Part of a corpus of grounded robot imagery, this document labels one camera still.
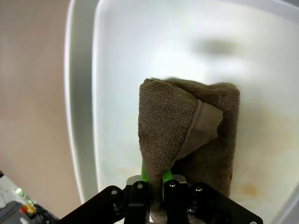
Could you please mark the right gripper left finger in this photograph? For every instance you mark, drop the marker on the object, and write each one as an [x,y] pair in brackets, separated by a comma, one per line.
[130,203]

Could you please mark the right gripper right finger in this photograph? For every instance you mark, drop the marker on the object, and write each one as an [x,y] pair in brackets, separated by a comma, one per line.
[187,203]

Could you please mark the brown towel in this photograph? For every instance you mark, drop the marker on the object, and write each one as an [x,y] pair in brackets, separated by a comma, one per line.
[168,121]

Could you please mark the red yellow emergency stop button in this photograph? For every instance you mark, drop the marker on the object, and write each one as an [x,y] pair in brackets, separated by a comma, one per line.
[27,208]

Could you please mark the grey control box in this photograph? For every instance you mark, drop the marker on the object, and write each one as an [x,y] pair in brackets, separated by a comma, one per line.
[14,210]

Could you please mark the white plastic tray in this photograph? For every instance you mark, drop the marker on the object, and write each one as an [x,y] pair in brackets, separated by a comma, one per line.
[163,35]

